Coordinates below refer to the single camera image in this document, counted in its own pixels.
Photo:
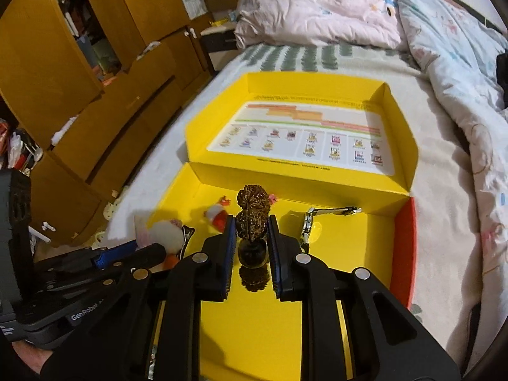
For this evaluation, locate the red santa hat clip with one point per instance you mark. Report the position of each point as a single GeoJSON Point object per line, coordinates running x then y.
{"type": "Point", "coordinates": [217, 217]}

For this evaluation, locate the bedside cabinet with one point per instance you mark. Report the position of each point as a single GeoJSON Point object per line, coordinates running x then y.
{"type": "Point", "coordinates": [220, 44]}

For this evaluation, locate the white bunny plush clip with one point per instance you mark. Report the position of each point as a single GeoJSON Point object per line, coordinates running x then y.
{"type": "Point", "coordinates": [172, 234]}

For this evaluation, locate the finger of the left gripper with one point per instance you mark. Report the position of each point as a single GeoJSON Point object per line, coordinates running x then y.
{"type": "Point", "coordinates": [109, 256]}

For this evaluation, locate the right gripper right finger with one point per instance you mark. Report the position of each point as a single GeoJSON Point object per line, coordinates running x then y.
{"type": "Point", "coordinates": [287, 260]}

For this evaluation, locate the pink white quilt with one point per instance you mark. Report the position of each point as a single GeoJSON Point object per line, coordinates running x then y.
{"type": "Point", "coordinates": [442, 65]}

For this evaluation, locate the wooden wardrobe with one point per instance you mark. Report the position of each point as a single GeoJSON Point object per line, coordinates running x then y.
{"type": "Point", "coordinates": [93, 127]}

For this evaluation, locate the white slipper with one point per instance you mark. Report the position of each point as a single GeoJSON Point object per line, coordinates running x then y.
{"type": "Point", "coordinates": [109, 211]}
{"type": "Point", "coordinates": [98, 243]}

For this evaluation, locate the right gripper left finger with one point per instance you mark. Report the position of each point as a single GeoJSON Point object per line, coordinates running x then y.
{"type": "Point", "coordinates": [214, 275]}

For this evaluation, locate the black strap wristwatch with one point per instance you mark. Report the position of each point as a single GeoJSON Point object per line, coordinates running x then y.
{"type": "Point", "coordinates": [315, 219]}

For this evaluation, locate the person's left hand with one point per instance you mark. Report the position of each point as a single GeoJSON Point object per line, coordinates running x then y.
{"type": "Point", "coordinates": [33, 357]}

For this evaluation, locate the yellow cardboard box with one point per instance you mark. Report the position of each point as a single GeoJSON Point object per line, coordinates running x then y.
{"type": "Point", "coordinates": [313, 140]}

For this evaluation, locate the small pink red charm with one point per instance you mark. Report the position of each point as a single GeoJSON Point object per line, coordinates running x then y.
{"type": "Point", "coordinates": [273, 199]}

